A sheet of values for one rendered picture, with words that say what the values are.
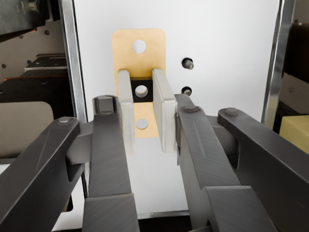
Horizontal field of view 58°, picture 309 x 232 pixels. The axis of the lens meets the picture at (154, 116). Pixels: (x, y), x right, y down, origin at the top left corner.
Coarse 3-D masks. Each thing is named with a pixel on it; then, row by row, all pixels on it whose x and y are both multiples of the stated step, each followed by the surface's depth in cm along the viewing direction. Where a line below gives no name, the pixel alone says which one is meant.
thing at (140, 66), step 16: (128, 32) 19; (144, 32) 19; (160, 32) 19; (112, 48) 20; (128, 48) 20; (160, 48) 20; (128, 64) 20; (144, 64) 20; (160, 64) 20; (144, 80) 20; (144, 96) 20; (144, 112) 22; (144, 128) 22
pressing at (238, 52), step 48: (96, 0) 25; (144, 0) 25; (192, 0) 26; (240, 0) 26; (288, 0) 26; (96, 48) 27; (144, 48) 27; (192, 48) 28; (240, 48) 28; (192, 96) 30; (240, 96) 30; (144, 144) 31; (144, 192) 34
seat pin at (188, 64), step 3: (183, 60) 28; (186, 60) 28; (189, 60) 27; (183, 63) 28; (186, 63) 27; (189, 63) 27; (192, 63) 27; (186, 66) 27; (189, 66) 27; (192, 66) 26; (189, 69) 27; (192, 69) 27
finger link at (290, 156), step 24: (240, 120) 12; (240, 144) 11; (264, 144) 10; (288, 144) 10; (240, 168) 12; (264, 168) 10; (288, 168) 9; (264, 192) 10; (288, 192) 9; (288, 216) 9
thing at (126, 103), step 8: (120, 72) 19; (128, 72) 19; (120, 80) 17; (128, 80) 18; (120, 88) 16; (128, 88) 16; (120, 96) 14; (128, 96) 14; (120, 104) 14; (128, 104) 14; (120, 112) 14; (128, 112) 14; (120, 120) 14; (128, 120) 14; (128, 128) 14; (128, 136) 14; (128, 144) 14; (128, 152) 14
